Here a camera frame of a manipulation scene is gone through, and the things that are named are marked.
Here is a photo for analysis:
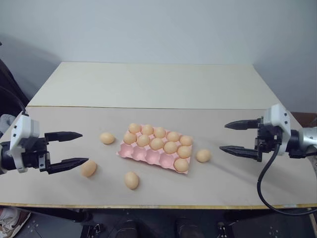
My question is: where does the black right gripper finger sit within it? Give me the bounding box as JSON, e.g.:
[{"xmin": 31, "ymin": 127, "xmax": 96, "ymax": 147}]
[
  {"xmin": 224, "ymin": 118, "xmax": 264, "ymax": 131},
  {"xmin": 219, "ymin": 145, "xmax": 258, "ymax": 161}
]

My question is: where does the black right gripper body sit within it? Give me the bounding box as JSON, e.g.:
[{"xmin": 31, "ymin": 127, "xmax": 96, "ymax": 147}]
[{"xmin": 254, "ymin": 121, "xmax": 283, "ymax": 163}]

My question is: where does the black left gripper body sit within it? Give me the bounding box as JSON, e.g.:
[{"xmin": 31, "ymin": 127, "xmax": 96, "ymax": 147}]
[{"xmin": 21, "ymin": 132, "xmax": 52, "ymax": 175}]

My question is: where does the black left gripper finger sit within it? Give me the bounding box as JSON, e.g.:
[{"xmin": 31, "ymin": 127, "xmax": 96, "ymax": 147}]
[
  {"xmin": 44, "ymin": 131, "xmax": 83, "ymax": 143},
  {"xmin": 47, "ymin": 157, "xmax": 90, "ymax": 175}
]

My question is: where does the pink egg tray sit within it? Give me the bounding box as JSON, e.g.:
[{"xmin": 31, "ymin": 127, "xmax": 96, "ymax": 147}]
[{"xmin": 115, "ymin": 123, "xmax": 194, "ymax": 176}]

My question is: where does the brown egg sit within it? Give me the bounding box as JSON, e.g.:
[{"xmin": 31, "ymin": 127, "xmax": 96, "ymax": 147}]
[
  {"xmin": 179, "ymin": 135, "xmax": 193, "ymax": 147},
  {"xmin": 150, "ymin": 137, "xmax": 164, "ymax": 151},
  {"xmin": 136, "ymin": 134, "xmax": 151, "ymax": 147},
  {"xmin": 123, "ymin": 132, "xmax": 137, "ymax": 145},
  {"xmin": 124, "ymin": 171, "xmax": 139, "ymax": 190},
  {"xmin": 141, "ymin": 124, "xmax": 155, "ymax": 136},
  {"xmin": 153, "ymin": 126, "xmax": 166, "ymax": 139},
  {"xmin": 163, "ymin": 141, "xmax": 178, "ymax": 154},
  {"xmin": 174, "ymin": 158, "xmax": 190, "ymax": 174},
  {"xmin": 177, "ymin": 145, "xmax": 193, "ymax": 159},
  {"xmin": 100, "ymin": 132, "xmax": 116, "ymax": 145},
  {"xmin": 128, "ymin": 123, "xmax": 142, "ymax": 134},
  {"xmin": 80, "ymin": 160, "xmax": 98, "ymax": 178},
  {"xmin": 196, "ymin": 149, "xmax": 212, "ymax": 163},
  {"xmin": 166, "ymin": 131, "xmax": 180, "ymax": 143}
]

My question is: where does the grey rounded object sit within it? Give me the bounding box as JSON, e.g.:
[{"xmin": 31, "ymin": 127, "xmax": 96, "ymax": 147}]
[{"xmin": 0, "ymin": 113, "xmax": 15, "ymax": 134}]

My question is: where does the white sneaker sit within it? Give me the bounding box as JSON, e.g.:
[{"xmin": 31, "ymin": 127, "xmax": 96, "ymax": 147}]
[{"xmin": 0, "ymin": 207, "xmax": 32, "ymax": 238}]

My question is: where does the dark rounded shape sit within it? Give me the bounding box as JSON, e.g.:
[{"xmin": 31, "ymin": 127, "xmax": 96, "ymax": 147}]
[
  {"xmin": 118, "ymin": 219, "xmax": 140, "ymax": 238},
  {"xmin": 175, "ymin": 217, "xmax": 197, "ymax": 238}
]

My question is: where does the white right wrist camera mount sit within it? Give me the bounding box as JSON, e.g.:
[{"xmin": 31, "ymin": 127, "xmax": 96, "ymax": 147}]
[{"xmin": 262, "ymin": 103, "xmax": 292, "ymax": 156}]

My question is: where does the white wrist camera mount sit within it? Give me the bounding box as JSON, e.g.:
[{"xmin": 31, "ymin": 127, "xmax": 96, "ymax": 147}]
[
  {"xmin": 262, "ymin": 103, "xmax": 292, "ymax": 156},
  {"xmin": 7, "ymin": 113, "xmax": 41, "ymax": 174}
]

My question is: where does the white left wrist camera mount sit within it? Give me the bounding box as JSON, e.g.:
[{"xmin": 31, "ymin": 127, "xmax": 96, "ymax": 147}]
[{"xmin": 7, "ymin": 113, "xmax": 41, "ymax": 174}]

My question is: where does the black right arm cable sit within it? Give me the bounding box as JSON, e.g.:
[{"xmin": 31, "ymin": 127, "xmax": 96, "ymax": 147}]
[{"xmin": 256, "ymin": 141, "xmax": 317, "ymax": 216}]

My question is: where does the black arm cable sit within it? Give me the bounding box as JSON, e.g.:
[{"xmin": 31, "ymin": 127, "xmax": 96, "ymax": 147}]
[
  {"xmin": 0, "ymin": 86, "xmax": 28, "ymax": 117},
  {"xmin": 256, "ymin": 141, "xmax": 317, "ymax": 216}
]

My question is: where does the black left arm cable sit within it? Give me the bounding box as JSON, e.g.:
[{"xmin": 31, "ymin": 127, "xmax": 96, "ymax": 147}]
[{"xmin": 0, "ymin": 86, "xmax": 28, "ymax": 117}]

